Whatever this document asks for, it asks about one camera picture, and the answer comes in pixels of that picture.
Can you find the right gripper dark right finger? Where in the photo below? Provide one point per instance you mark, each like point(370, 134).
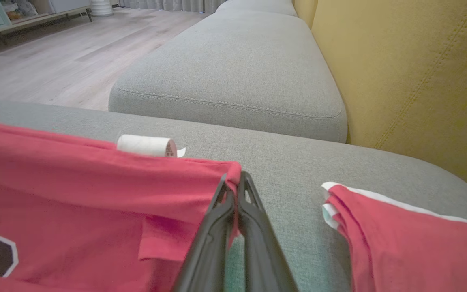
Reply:
point(262, 247)

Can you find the narrow yellow sofa backrest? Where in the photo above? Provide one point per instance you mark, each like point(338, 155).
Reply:
point(304, 10)

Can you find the white ribbed round vessel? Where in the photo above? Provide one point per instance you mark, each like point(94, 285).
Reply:
point(101, 7)

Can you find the red and white numbered jersey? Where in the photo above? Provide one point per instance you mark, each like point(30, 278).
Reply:
point(75, 202)

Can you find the wide yellow sofa backrest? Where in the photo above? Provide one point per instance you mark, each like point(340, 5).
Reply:
point(412, 73)

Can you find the clutter on cabinet shelf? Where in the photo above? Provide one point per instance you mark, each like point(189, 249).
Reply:
point(18, 9)

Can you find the grey pleated curtain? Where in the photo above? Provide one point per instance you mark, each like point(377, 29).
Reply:
point(168, 5)

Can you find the red shorts with white stripes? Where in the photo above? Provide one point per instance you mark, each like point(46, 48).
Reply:
point(412, 247)

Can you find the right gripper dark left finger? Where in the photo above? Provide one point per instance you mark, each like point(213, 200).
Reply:
point(211, 247)

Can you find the smaller grey sofa seat cushion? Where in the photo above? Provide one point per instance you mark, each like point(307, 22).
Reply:
point(233, 69)

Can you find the distant grey sofa seat cushion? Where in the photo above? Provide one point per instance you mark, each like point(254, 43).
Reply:
point(258, 6)

